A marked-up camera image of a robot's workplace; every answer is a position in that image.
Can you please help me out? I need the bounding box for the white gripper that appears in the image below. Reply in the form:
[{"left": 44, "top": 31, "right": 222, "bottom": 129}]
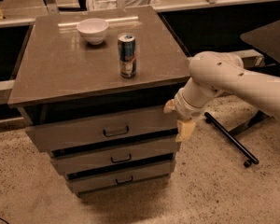
[{"left": 163, "top": 89, "right": 204, "bottom": 142}]

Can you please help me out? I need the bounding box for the grey top drawer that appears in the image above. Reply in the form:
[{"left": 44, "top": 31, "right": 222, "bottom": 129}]
[{"left": 25, "top": 105, "right": 177, "bottom": 151}]

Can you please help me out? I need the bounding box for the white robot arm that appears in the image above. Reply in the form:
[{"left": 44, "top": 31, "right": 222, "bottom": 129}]
[{"left": 163, "top": 51, "right": 280, "bottom": 142}]

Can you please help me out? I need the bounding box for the grey drawer cabinet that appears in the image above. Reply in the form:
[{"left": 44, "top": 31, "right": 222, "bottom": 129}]
[{"left": 8, "top": 7, "right": 189, "bottom": 184}]

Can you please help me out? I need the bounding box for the blue silver drink can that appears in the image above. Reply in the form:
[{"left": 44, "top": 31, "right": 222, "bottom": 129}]
[{"left": 118, "top": 33, "right": 136, "bottom": 78}]

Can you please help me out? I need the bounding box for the white ceramic bowl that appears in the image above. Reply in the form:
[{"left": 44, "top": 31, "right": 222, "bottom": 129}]
[{"left": 77, "top": 18, "right": 109, "bottom": 45}]

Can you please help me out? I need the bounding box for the dark round side table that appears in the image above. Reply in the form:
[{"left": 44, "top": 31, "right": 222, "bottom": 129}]
[{"left": 241, "top": 20, "right": 280, "bottom": 63}]

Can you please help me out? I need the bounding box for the clear plastic bin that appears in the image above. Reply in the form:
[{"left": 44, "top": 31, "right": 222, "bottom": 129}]
[{"left": 88, "top": 0, "right": 159, "bottom": 10}]

